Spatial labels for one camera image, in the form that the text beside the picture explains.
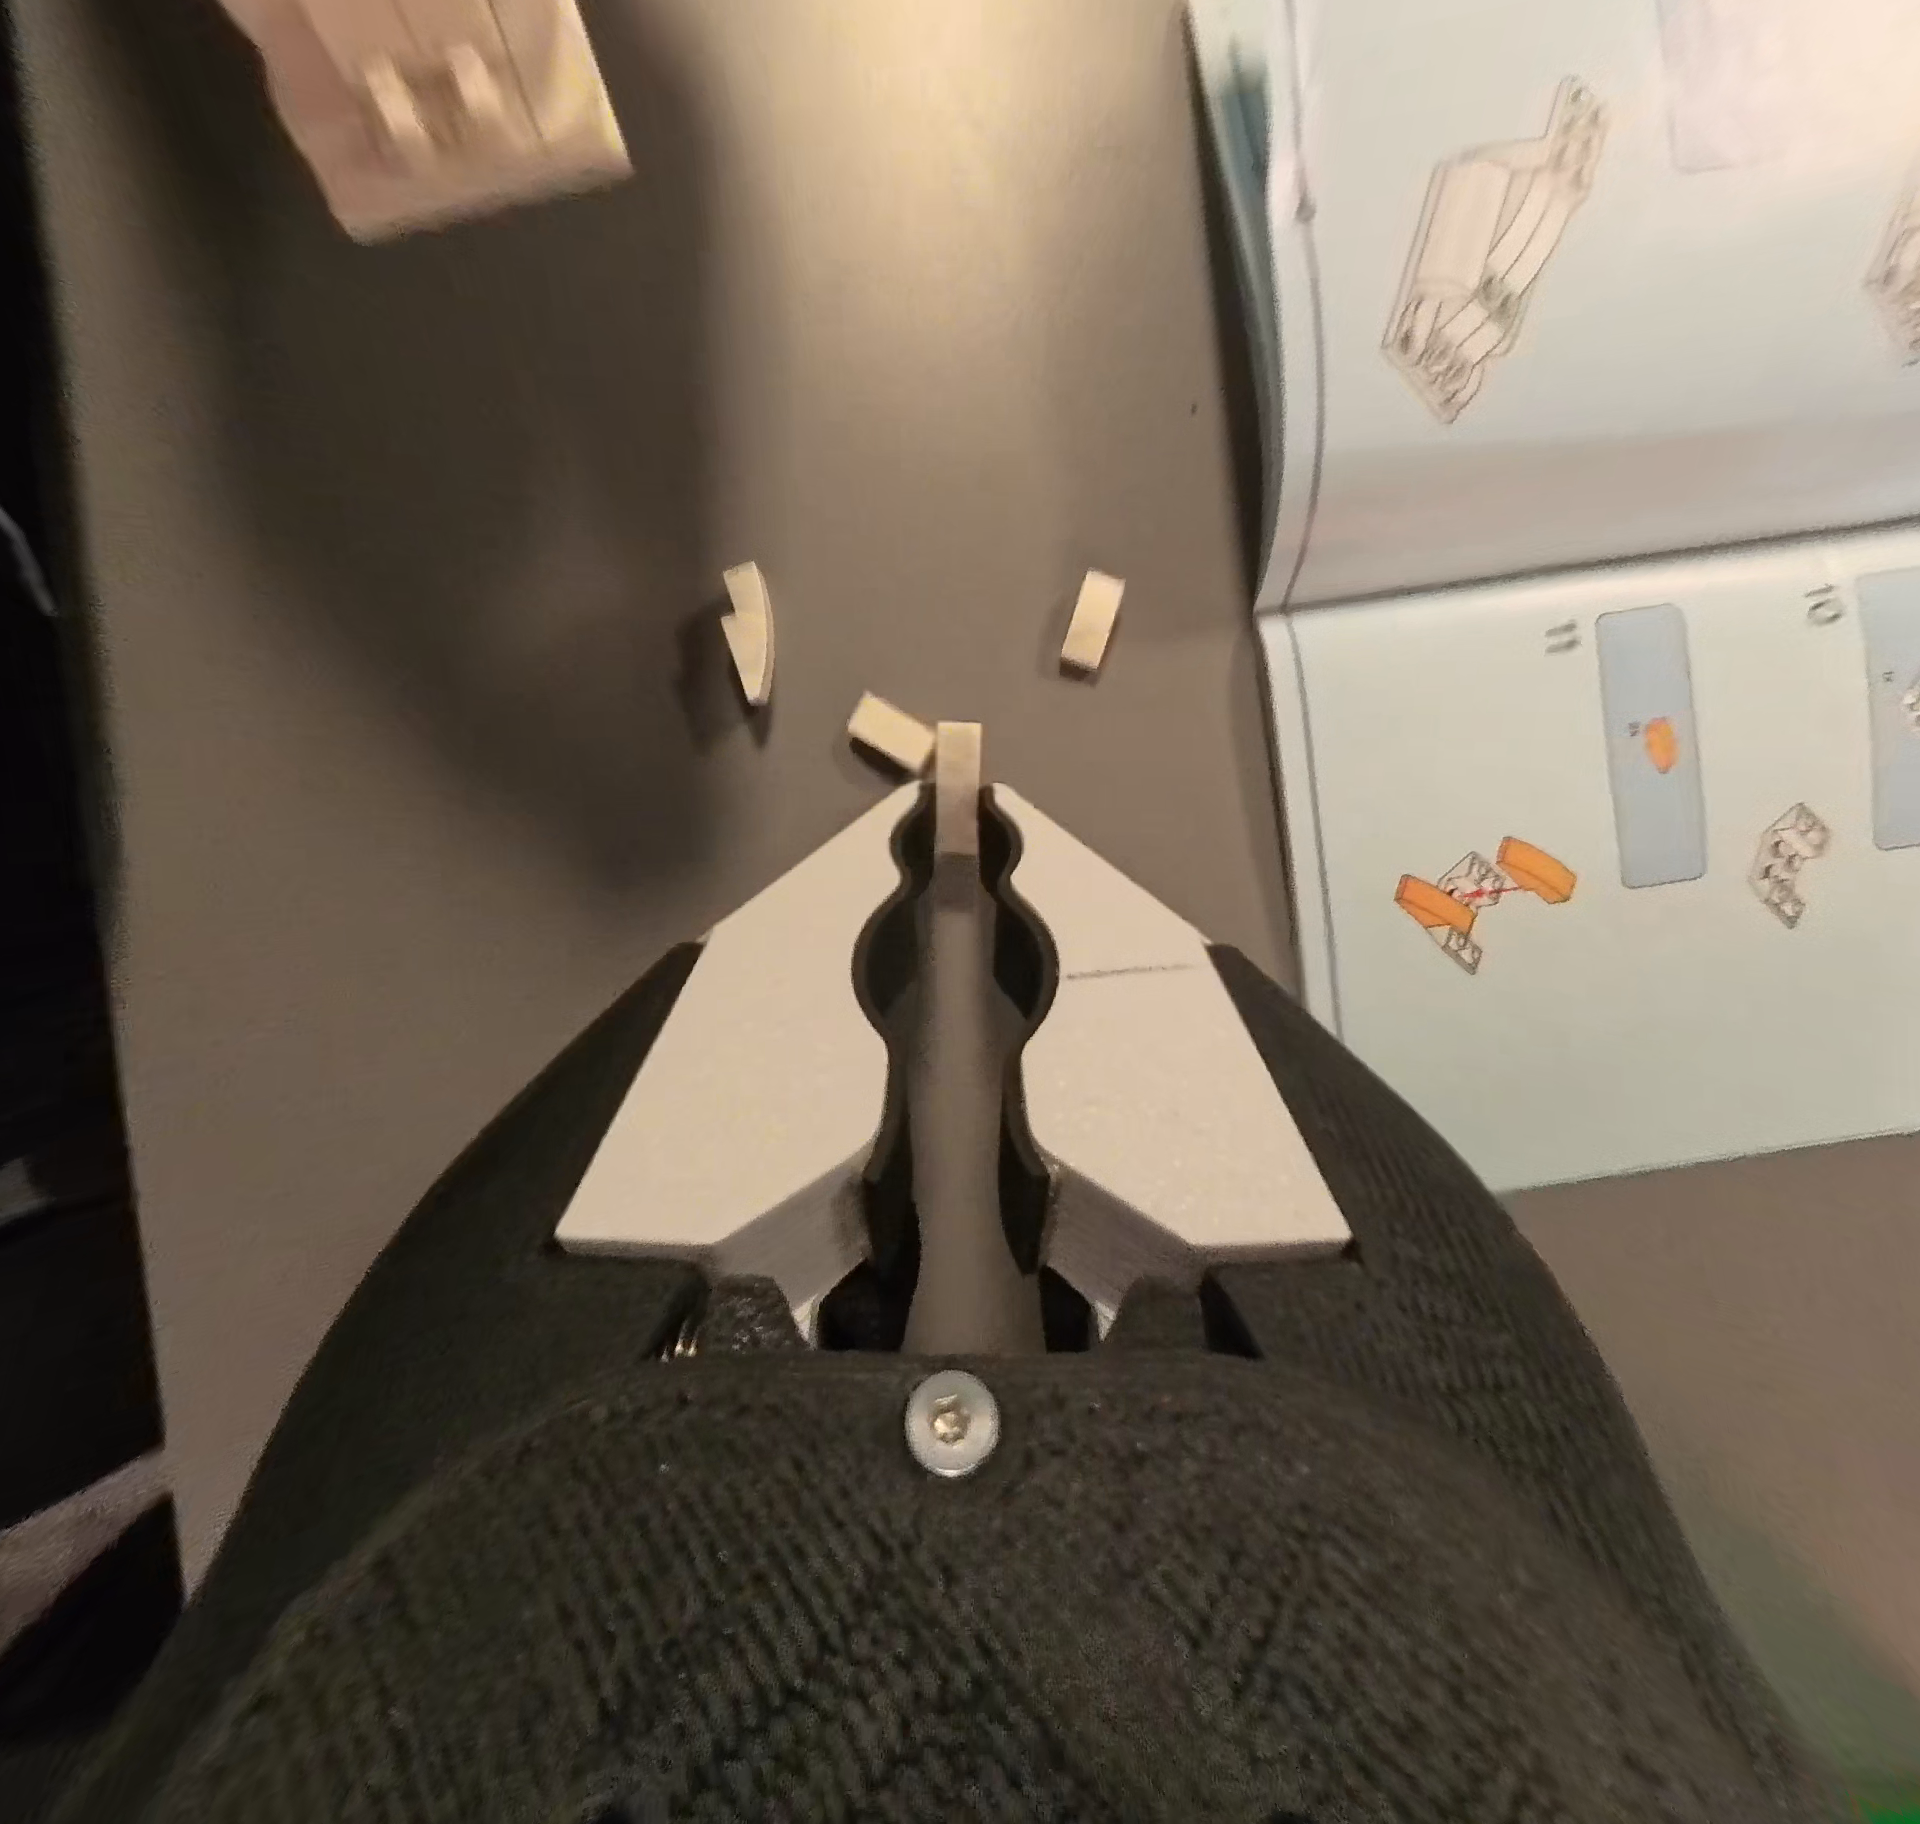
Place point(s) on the white toy brick assembly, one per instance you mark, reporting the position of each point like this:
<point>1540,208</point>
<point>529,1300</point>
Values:
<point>420,70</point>

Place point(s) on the small white curved toy brick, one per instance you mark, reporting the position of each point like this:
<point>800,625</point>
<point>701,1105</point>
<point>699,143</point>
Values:
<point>752,640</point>
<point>1092,625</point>
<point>956,790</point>
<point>887,731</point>

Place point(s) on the pale blue instruction booklet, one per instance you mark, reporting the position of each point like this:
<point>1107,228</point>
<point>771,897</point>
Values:
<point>1575,504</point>

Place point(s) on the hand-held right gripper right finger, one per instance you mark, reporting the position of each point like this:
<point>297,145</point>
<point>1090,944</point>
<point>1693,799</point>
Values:
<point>1185,1090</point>

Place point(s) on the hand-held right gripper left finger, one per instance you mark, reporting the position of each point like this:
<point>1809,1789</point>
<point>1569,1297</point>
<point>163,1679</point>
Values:
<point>735,1090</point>

